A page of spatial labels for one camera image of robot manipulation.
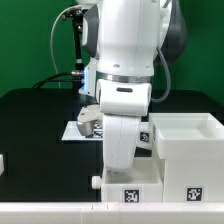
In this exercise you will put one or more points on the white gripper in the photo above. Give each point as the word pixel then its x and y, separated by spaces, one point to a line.
pixel 122 105

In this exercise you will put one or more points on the white drawer box front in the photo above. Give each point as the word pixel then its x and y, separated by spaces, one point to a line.
pixel 145 140

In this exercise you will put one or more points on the white drawer box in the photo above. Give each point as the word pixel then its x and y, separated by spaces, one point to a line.
pixel 142 183
pixel 145 140

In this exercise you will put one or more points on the white drawer cabinet frame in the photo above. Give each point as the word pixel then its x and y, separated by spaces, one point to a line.
pixel 189 151

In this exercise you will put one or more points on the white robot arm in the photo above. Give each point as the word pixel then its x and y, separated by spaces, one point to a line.
pixel 125 40

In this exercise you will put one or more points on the white paper marker sheet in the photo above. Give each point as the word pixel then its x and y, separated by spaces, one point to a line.
pixel 76 131

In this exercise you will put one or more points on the white left barrier block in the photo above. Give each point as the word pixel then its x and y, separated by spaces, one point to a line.
pixel 1 164

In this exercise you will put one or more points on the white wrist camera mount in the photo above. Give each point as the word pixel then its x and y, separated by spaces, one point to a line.
pixel 88 116

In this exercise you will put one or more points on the black camera on stand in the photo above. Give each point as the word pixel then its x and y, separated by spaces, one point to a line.
pixel 75 14

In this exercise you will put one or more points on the white front barrier rail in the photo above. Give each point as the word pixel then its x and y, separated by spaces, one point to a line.
pixel 111 213

